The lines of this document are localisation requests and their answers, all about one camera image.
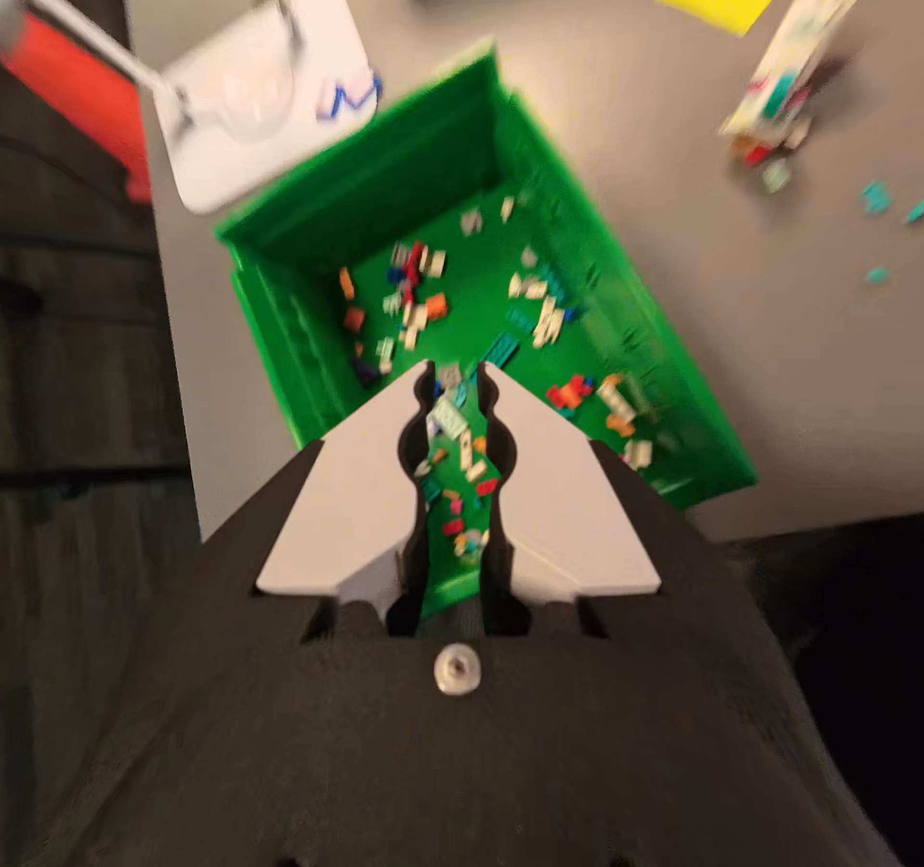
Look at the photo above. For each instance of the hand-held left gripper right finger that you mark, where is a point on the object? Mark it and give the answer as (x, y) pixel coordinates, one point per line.
(570, 520)

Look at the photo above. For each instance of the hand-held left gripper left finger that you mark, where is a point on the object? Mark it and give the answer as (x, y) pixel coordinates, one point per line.
(339, 513)

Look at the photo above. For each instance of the pile of lego bricks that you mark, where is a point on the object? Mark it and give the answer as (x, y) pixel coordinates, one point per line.
(437, 304)

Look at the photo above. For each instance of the green plastic bin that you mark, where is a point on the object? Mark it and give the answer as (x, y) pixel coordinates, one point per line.
(404, 181)

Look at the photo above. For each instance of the teal lego brick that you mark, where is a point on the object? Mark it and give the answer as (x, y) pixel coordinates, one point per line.
(877, 197)
(917, 214)
(877, 275)

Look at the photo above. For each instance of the pale green lego piece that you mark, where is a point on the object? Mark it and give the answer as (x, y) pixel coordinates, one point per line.
(777, 175)

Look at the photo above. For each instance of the red lego brick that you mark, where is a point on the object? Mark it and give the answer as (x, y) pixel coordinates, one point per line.
(758, 155)

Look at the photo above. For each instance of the closed lego instruction booklet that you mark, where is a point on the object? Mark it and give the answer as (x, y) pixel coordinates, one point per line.
(801, 44)

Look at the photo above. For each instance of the white stand with poles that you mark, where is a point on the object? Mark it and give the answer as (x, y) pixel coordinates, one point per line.
(325, 37)

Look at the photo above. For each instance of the red panel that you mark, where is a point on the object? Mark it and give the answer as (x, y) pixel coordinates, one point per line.
(79, 87)

